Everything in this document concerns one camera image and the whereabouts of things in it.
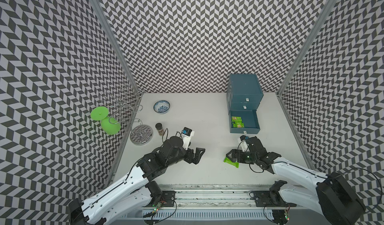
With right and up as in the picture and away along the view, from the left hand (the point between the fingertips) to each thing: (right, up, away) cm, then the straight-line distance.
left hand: (196, 148), depth 72 cm
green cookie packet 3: (+27, +10, +27) cm, 40 cm away
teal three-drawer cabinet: (+29, +27, +19) cm, 44 cm away
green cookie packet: (+18, -10, +11) cm, 23 cm away
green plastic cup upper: (-44, +17, -5) cm, 47 cm away
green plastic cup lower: (-43, +11, +2) cm, 44 cm away
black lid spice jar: (-23, +8, +17) cm, 29 cm away
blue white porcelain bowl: (-26, +20, +37) cm, 49 cm away
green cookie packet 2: (+27, +12, +30) cm, 42 cm away
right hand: (+20, -10, +13) cm, 26 cm away
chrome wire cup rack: (-52, +24, +39) cm, 69 cm away
